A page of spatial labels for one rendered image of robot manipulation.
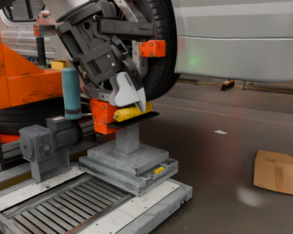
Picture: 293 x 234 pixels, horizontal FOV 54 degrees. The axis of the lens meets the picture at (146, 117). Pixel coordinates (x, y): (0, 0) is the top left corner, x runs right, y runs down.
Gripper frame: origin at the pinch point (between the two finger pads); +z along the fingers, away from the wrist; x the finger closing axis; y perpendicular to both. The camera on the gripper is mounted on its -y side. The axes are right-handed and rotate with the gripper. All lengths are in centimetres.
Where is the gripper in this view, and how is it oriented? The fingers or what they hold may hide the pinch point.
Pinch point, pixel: (143, 103)
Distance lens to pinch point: 56.9
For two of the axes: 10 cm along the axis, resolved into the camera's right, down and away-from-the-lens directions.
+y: -7.7, 5.5, -3.2
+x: 4.3, 0.8, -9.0
